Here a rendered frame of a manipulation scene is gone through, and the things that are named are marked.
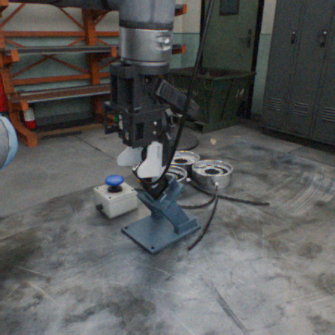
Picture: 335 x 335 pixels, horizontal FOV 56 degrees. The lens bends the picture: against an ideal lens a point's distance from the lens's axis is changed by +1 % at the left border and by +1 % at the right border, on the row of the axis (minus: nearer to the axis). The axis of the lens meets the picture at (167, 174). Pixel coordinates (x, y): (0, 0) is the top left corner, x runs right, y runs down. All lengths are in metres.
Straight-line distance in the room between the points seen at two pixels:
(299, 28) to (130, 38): 3.33
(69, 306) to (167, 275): 0.15
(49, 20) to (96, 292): 4.21
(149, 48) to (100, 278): 0.36
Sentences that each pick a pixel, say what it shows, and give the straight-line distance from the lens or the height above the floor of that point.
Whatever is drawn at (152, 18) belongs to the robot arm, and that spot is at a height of 1.18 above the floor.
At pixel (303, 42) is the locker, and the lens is 3.70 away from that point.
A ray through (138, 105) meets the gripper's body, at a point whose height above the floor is 1.06.
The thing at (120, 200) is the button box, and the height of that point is 0.83.
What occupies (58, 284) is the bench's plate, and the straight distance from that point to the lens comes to 0.55.
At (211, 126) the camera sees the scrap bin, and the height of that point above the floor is 0.07.
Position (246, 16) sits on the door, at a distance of 4.74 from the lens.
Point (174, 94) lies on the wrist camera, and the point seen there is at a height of 1.07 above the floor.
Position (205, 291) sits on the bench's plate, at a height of 0.80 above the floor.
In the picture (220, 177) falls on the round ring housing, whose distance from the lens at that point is 0.79.
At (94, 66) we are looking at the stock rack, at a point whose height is 0.73.
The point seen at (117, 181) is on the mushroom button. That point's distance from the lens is 0.68.
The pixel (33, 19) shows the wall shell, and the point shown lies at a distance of 4.50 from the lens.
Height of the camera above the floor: 1.16
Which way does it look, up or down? 25 degrees down
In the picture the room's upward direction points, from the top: straight up
